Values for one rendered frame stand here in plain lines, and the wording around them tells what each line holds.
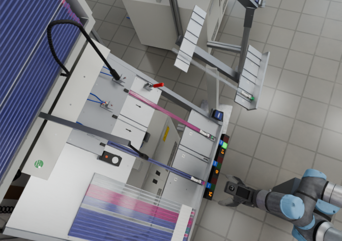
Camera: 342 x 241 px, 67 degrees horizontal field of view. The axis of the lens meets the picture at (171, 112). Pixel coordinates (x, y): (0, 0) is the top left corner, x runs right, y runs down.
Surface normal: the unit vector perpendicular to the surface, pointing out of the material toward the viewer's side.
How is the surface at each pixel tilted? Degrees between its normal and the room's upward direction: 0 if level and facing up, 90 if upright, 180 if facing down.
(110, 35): 0
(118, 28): 0
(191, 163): 45
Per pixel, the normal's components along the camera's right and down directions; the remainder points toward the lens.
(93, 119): 0.54, -0.07
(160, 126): -0.16, -0.36
